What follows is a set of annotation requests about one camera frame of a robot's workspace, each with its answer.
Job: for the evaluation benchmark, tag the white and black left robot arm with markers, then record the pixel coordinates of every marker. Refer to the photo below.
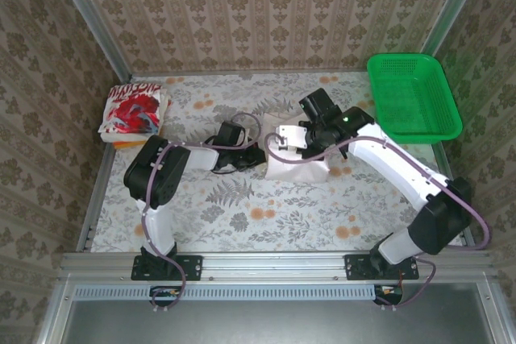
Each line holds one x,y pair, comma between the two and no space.
157,223

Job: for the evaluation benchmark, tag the floral table cover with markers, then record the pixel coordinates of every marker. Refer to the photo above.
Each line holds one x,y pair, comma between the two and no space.
282,219

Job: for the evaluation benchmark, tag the aluminium frame post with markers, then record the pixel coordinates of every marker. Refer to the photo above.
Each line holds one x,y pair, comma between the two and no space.
455,1
88,17

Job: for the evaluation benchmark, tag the green plastic basket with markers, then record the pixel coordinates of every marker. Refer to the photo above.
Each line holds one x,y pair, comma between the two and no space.
415,98

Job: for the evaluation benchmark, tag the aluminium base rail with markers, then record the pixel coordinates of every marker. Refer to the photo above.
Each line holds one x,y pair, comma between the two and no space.
274,265

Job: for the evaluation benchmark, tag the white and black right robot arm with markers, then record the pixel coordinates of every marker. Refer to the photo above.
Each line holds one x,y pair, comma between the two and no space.
403,171

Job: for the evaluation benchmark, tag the grey metal panel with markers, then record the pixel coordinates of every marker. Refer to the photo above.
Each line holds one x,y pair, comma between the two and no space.
274,324

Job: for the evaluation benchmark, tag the white t-shirt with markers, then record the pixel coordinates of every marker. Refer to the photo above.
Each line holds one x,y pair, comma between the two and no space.
298,171

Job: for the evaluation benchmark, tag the folded orange t-shirt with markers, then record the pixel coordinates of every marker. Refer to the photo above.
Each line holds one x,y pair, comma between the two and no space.
129,145

